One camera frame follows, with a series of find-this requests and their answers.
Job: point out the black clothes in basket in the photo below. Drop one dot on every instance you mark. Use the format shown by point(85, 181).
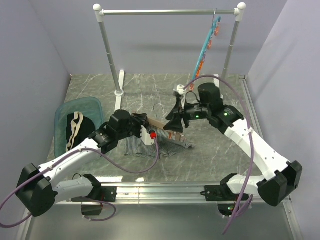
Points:
point(87, 127)

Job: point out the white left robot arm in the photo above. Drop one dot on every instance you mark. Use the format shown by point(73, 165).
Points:
point(101, 141)

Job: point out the cream striped garment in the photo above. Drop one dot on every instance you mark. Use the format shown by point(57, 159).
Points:
point(74, 122)

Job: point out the blue hanger with orange clips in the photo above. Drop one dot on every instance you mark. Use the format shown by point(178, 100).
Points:
point(213, 32)

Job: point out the teal plastic basket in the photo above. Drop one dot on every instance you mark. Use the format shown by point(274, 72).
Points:
point(90, 107)

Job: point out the aluminium mounting rail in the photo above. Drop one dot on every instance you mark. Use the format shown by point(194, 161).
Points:
point(150, 192)

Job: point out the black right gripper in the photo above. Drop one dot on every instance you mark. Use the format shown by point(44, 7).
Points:
point(175, 124)

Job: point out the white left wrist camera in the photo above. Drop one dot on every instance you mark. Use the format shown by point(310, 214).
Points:
point(147, 136)

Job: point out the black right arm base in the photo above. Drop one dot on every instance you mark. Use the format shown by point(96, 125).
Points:
point(225, 198)

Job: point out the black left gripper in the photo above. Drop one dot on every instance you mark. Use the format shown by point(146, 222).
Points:
point(140, 119)

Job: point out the grey striped boxer underwear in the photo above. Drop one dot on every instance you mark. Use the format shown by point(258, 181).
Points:
point(170, 144)

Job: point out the beige clip hanger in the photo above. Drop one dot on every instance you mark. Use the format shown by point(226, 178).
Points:
point(162, 125)

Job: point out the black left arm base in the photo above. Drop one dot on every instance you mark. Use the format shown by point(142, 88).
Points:
point(94, 204)

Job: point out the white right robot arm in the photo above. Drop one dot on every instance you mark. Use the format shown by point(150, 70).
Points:
point(279, 176)

